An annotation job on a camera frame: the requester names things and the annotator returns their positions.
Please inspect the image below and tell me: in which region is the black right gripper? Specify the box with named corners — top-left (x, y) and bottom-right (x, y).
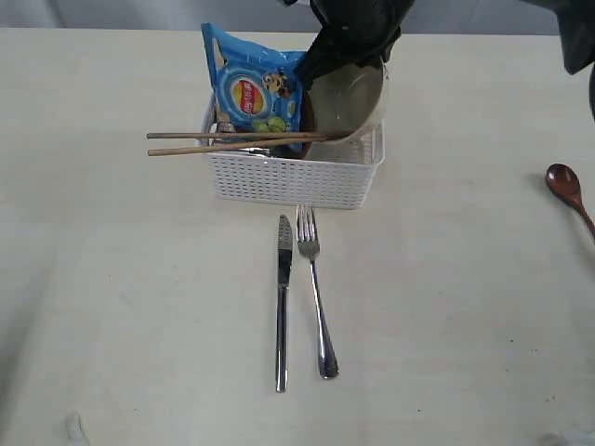
top-left (297, 0), bottom-right (415, 90)

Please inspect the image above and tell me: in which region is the white ceramic bowl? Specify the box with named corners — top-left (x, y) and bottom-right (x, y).
top-left (309, 60), bottom-right (389, 145)

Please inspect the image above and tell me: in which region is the silver table knife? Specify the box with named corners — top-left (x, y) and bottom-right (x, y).
top-left (275, 215), bottom-right (293, 393)

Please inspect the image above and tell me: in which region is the silver metal fork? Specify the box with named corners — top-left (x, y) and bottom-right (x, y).
top-left (297, 204), bottom-right (339, 379)

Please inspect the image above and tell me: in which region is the brown wooden spoon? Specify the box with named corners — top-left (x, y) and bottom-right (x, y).
top-left (545, 163), bottom-right (595, 238)

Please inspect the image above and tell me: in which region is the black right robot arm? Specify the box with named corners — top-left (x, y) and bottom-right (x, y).
top-left (294, 0), bottom-right (594, 89)

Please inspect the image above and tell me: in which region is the brown wooden plate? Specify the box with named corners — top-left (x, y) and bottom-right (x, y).
top-left (271, 92), bottom-right (316, 160)

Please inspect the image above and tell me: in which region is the blue chips bag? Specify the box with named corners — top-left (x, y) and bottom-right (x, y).
top-left (201, 23), bottom-right (305, 133)

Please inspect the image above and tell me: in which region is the white perforated plastic basket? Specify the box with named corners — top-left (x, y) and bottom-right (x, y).
top-left (200, 92), bottom-right (387, 209)

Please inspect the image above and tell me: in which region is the upper wooden chopstick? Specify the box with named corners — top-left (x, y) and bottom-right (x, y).
top-left (146, 132), bottom-right (351, 139)

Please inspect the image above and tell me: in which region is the wooden chopstick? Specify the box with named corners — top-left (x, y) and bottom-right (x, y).
top-left (147, 132), bottom-right (342, 157)
top-left (146, 132), bottom-right (351, 139)

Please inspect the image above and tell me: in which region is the lower wooden chopstick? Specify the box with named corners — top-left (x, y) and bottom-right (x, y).
top-left (147, 132), bottom-right (342, 157)

